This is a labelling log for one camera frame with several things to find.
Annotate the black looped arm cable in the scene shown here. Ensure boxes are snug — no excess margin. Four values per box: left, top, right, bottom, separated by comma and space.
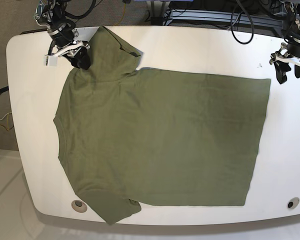
231, 0, 255, 46

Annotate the aluminium frame rail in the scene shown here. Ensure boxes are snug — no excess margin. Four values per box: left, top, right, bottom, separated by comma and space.
165, 9, 282, 38

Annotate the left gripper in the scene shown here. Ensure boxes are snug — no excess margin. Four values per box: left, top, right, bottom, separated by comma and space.
269, 42, 300, 84

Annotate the table cable grommet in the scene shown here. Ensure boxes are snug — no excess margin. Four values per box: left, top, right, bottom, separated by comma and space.
71, 200, 88, 213
287, 197, 300, 210

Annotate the yellow floor cable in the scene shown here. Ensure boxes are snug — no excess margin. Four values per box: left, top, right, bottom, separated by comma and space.
116, 3, 128, 26

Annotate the left table cable grommet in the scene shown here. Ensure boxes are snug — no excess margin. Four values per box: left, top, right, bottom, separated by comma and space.
71, 200, 88, 213

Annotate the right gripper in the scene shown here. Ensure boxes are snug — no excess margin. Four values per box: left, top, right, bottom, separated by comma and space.
47, 28, 91, 69

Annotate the olive green T-shirt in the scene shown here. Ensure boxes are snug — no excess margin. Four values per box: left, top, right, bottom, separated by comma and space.
53, 26, 271, 225

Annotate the right table cable grommet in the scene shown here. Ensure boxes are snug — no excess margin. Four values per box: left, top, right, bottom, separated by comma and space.
287, 197, 300, 210

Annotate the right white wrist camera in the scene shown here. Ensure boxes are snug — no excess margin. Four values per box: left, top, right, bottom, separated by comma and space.
43, 55, 58, 67

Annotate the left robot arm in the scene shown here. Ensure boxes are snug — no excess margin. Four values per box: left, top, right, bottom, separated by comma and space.
269, 0, 300, 85

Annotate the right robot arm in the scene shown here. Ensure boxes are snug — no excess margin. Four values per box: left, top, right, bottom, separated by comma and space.
34, 0, 96, 70

